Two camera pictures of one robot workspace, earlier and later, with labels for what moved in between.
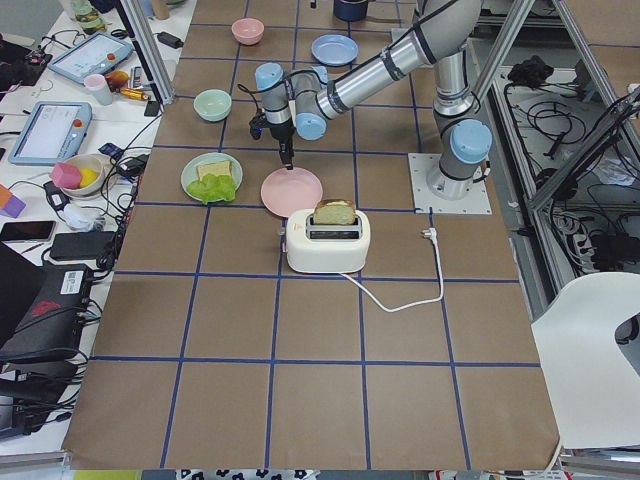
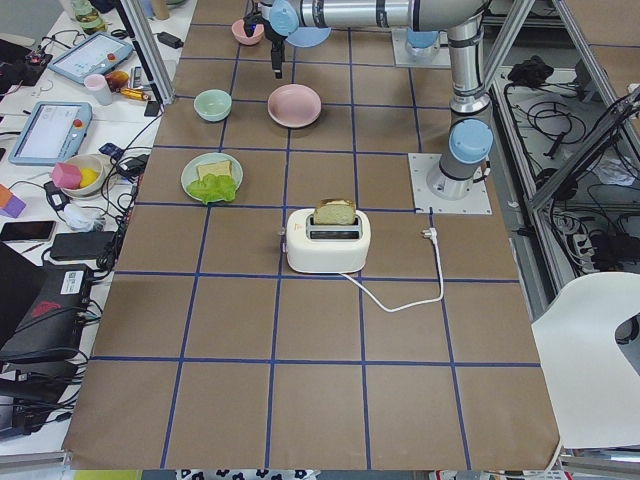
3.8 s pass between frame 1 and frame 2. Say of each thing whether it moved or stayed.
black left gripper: moved
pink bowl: stayed
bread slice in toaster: stayed
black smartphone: stayed
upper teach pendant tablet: stayed
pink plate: moved
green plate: stayed
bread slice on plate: stayed
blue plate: moved
